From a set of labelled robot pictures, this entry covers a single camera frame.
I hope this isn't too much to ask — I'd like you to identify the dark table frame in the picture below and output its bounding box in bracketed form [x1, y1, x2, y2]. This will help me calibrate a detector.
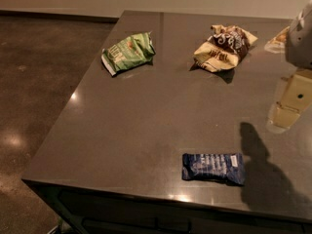
[23, 178, 312, 234]

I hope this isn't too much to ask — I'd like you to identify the blue rxbar blueberry bar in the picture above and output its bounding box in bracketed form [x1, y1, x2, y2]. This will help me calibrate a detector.
[182, 153, 246, 186]

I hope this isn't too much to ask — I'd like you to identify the green jalapeno chip bag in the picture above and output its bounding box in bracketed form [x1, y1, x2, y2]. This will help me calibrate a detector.
[101, 32, 156, 77]

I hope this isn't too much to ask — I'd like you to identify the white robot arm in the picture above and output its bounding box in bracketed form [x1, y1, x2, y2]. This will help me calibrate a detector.
[264, 1, 312, 134]

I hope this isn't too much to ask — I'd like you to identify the brown and cream chip bag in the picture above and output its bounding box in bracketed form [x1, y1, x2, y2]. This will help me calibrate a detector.
[193, 24, 257, 73]

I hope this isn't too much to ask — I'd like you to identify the orange snack bag at edge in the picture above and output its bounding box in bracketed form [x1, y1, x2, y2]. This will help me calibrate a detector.
[264, 26, 290, 54]

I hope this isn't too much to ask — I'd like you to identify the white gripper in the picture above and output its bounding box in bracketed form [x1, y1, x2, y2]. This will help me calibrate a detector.
[266, 69, 312, 134]

